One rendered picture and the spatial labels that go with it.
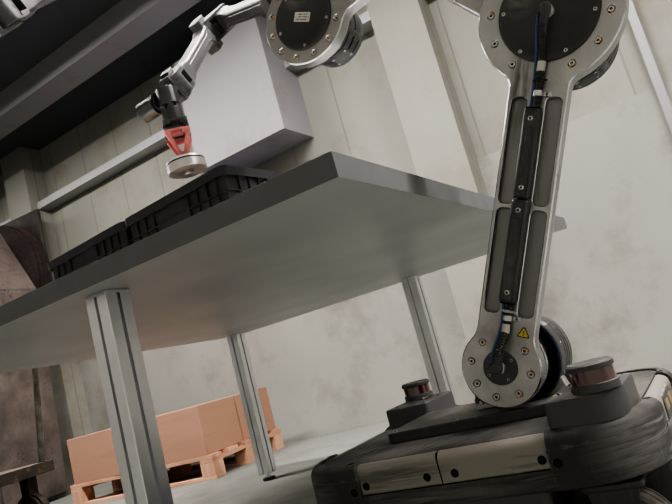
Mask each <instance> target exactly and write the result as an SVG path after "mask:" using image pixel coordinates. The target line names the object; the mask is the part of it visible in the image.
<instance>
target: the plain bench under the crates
mask: <svg viewBox="0 0 672 504"><path fill-rule="evenodd" d="M493 205H494V197H490V196H487V195H483V194H480V193H476V192H473V191H469V190H466V189H462V188H459V187H455V186H452V185H449V184H445V183H442V182H438V181H435V180H431V179H428V178H424V177H421V176H417V175H414V174H410V173H407V172H404V171H400V170H397V169H393V168H390V167H386V166H383V165H379V164H376V163H372V162H369V161H365V160H362V159H358V158H355V157H352V156H348V155H345V154H341V153H338V152H334V151H329V152H327V153H325V154H323V155H321V156H319V157H316V158H314V159H312V160H310V161H308V162H306V163H304V164H302V165H299V166H297V167H295V168H293V169H291V170H289V171H287V172H285V173H282V174H280V175H278V176H276V177H274V178H272V179H270V180H267V181H265V182H263V183H261V184H259V185H257V186H255V187H253V188H250V189H248V190H246V191H244V192H242V193H240V194H238V195H236V196H233V197H231V198H229V199H227V200H225V201H223V202H221V203H219V204H216V205H214V206H212V207H210V208H208V209H206V210H204V211H202V212H199V213H197V214H195V215H193V216H191V217H189V218H187V219H184V220H182V221H180V222H178V223H176V224H174V225H172V226H170V227H167V228H165V229H163V230H161V231H159V232H157V233H155V234H153V235H150V236H148V237H146V238H144V239H142V240H140V241H138V242H136V243H133V244H131V245H129V246H127V247H125V248H123V249H121V250H119V251H116V252H114V253H112V254H110V255H108V256H106V257H104V258H101V259H99V260H97V261H95V262H93V263H91V264H89V265H87V266H84V267H82V268H80V269H78V270H76V271H74V272H72V273H70V274H67V275H65V276H63V277H61V278H59V279H57V280H55V281H53V282H50V283H48V284H46V285H44V286H42V287H40V288H38V289H36V290H33V291H31V292H29V293H27V294H25V295H23V296H21V297H18V298H16V299H14V300H12V301H10V302H8V303H6V304H4V305H1V306H0V374H1V373H7V372H14V371H20V370H26V369H33V368H39V367H45V366H52V365H58V364H65V363H71V362H77V361H84V360H90V359H96V358H97V362H98V367H99V372H100V377H101V382H102V387H103V392H104V397H105V402H106V407H107V412H108V417H109V422H110V428H111V433H112V438H113V443H114V448H115V453H116V458H117V463H118V468H119V473H120V478H121V483H122V488H123V493H124V498H125V503H126V504H174V502H173V497H172V492H171V488H170V483H169V478H168V473H167V469H166V464H165V459H164V454H163V450H162V445H161V440H160V435H159V431H158V426H157V421H156V416H155V412H154V407H153V402H152V397H151V393H150V388H149V383H148V378H147V374H146V369H145V364H144V359H143V355H142V351H147V350H154V349H160V348H166V347H173V346H179V345H185V344H192V343H198V342H204V341H211V340H217V339H223V338H227V341H228V346H229V350H230V354H231V359H232V363H233V367H234V371H235V376H236V380H237V384H238V388H239V393H240V397H241V401H242V406H243V410H244V414H245V418H246V423H247V427H248V431H249V435H250V440H251V444H252V448H253V453H254V457H255V461H256V465H257V470H258V474H259V475H265V474H267V477H265V478H263V481H269V480H272V479H275V475H271V476H270V473H272V472H274V471H276V470H277V468H276V464H275V460H274V456H273V452H272V448H271V443H270V439H269V435H268V431H267V427H266V422H265V418H264V414H263V410H262V406H261V401H260V397H259V393H258V389H257V385H256V381H255V376H254V372H253V368H252V364H251V360H250V355H249V351H248V347H247V343H246V339H245V335H244V333H247V332H250V331H253V330H256V329H259V328H263V327H266V326H269V325H272V324H275V323H278V322H281V321H284V320H287V319H290V318H293V317H296V316H299V315H302V314H306V313H309V312H312V311H315V310H318V309H321V308H324V307H327V306H330V305H333V304H336V303H339V302H342V301H346V300H349V299H352V298H355V297H358V296H361V295H364V294H367V293H370V292H373V291H376V290H379V289H382V288H385V287H389V286H392V285H395V284H398V283H402V286H403V290H404V293H405V297H406V300H407V304H408V307H409V311H410V314H411V318H412V321H413V325H414V328H415V332H416V335H417V339H418V342H419V346H420V349H421V353H422V356H423V360H424V363H425V367H426V370H427V374H428V377H429V381H430V384H431V388H432V391H433V394H436V393H441V392H446V391H452V393H453V397H454V400H455V404H456V405H458V404H457V400H456V397H455V393H454V390H453V387H452V383H451V380H450V376H449V373H448V369H447V366H446V362H445V359H444V356H443V352H442V349H441V345H440V342H439V338H438V335H437V332H436V328H435V325H434V321H433V318H432V314H431V311H430V308H429V304H428V301H427V297H426V294H425V290H424V287H423V283H422V280H421V277H420V276H422V275H425V274H429V273H432V272H435V271H438V270H441V269H444V268H447V267H450V266H453V265H456V264H459V263H462V262H465V261H468V260H472V259H475V258H478V257H481V256H484V255H487V251H488V243H489V236H490V228H491V221H492V213H493Z"/></svg>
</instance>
